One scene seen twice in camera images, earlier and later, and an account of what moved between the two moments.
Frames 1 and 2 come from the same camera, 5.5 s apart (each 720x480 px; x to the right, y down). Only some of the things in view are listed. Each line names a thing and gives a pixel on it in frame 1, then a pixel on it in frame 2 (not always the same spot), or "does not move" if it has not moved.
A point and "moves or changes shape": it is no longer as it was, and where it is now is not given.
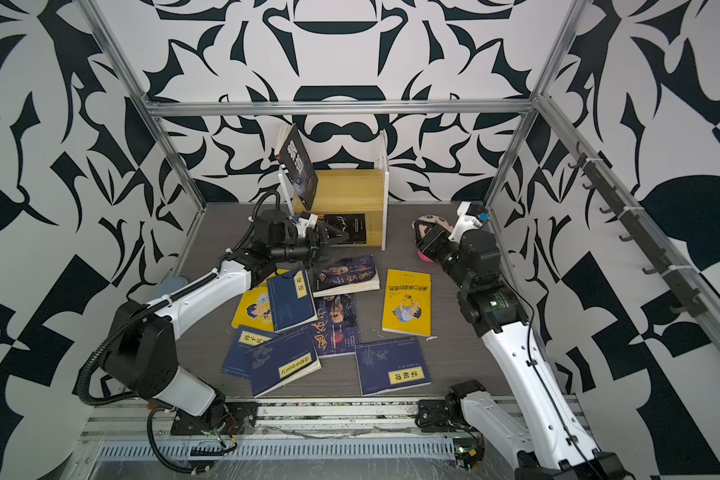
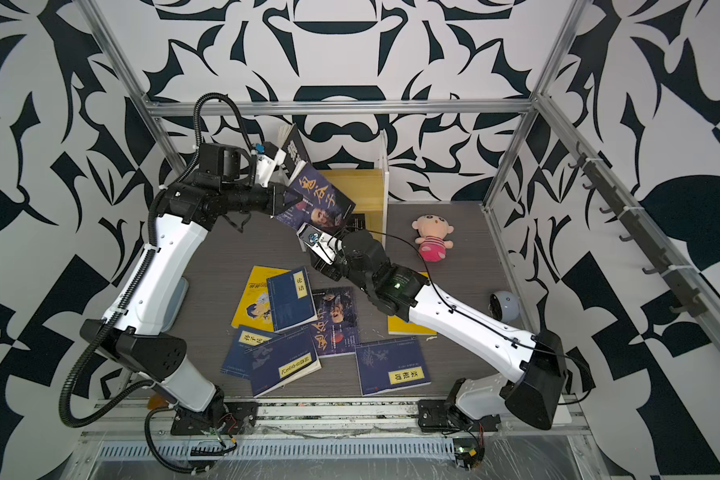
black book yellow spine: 353,224 does not move
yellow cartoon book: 255,309 does not move
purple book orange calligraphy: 346,274 moves or changes shape
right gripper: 436,241 → 342,273
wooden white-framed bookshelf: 352,203 does not move
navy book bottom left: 245,339 does not move
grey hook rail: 686,294 does not move
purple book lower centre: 334,322 does not move
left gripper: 317,248 → 275,201
